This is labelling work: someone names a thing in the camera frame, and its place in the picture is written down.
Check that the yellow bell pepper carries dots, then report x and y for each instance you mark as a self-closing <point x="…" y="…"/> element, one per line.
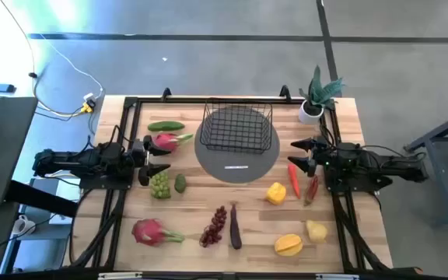
<point x="276" y="193"/>

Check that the grey metal cart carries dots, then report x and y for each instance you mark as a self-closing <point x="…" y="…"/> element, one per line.
<point x="447" y="175"/>

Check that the grey round mat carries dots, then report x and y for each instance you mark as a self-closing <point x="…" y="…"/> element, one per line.
<point x="212" y="167"/>

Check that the large pink dragon fruit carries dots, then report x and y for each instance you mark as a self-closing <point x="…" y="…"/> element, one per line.
<point x="150" y="232"/>

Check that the yellow power plug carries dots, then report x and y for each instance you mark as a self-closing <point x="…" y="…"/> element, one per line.
<point x="88" y="106"/>

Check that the green grape bunch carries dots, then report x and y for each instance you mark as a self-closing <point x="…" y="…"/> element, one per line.
<point x="160" y="186"/>

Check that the purple eggplant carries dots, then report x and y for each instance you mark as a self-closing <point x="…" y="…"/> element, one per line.
<point x="235" y="229"/>

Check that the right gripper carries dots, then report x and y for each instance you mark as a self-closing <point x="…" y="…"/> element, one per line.
<point x="325" y="153"/>

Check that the red grape bunch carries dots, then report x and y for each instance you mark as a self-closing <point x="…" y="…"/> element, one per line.
<point x="214" y="227"/>

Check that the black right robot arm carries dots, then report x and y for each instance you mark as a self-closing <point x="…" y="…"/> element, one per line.
<point x="383" y="165"/>

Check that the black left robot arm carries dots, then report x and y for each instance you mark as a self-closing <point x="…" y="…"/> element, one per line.
<point x="76" y="159"/>

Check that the white metal bar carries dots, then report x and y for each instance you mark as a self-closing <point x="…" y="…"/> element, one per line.
<point x="120" y="275"/>
<point x="337" y="277"/>

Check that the white label strip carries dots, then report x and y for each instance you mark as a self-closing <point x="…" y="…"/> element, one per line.
<point x="235" y="167"/>

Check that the white mug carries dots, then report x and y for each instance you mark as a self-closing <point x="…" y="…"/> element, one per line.
<point x="22" y="225"/>

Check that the black aluminium frame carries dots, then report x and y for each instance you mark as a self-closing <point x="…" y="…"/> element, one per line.
<point x="169" y="100"/>

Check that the white paper sheet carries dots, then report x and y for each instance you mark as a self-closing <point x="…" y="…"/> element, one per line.
<point x="68" y="190"/>

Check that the black desk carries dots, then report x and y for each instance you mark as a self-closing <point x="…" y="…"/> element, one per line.
<point x="2" y="148"/>

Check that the potted plant white pot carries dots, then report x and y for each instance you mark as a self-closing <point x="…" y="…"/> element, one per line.
<point x="315" y="97"/>

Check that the small pink dragon fruit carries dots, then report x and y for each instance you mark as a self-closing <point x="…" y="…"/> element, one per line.
<point x="165" y="142"/>

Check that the yellow pear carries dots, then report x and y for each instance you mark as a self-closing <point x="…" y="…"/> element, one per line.
<point x="316" y="231"/>

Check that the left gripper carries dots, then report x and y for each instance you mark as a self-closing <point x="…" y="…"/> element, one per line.
<point x="136" y="157"/>

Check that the dark green avocado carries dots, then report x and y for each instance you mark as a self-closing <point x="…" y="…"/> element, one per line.
<point x="180" y="183"/>

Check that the red chili pepper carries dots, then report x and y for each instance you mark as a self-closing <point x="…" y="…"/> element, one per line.
<point x="312" y="190"/>

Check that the green cucumber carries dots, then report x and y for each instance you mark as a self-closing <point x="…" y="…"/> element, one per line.
<point x="165" y="126"/>

